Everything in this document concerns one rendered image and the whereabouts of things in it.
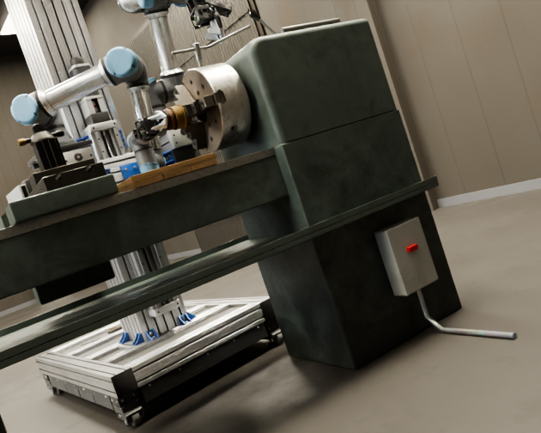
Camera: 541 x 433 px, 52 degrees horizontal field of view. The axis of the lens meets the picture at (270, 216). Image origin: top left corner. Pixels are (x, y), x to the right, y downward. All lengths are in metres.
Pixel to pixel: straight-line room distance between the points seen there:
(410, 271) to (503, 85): 3.03
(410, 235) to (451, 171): 3.23
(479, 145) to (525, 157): 0.41
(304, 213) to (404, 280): 0.46
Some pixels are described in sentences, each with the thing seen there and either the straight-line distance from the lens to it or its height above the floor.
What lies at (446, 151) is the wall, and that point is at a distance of 5.38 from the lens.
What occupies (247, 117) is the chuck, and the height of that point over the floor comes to 1.00.
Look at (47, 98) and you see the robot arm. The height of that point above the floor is 1.34.
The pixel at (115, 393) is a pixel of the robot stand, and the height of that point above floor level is 0.16.
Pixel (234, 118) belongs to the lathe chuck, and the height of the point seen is 1.01.
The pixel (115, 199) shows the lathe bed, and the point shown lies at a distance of 1.80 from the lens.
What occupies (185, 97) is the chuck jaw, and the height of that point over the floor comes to 1.15.
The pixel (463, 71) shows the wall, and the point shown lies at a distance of 5.17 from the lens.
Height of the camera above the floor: 0.75
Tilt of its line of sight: 3 degrees down
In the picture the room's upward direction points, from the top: 19 degrees counter-clockwise
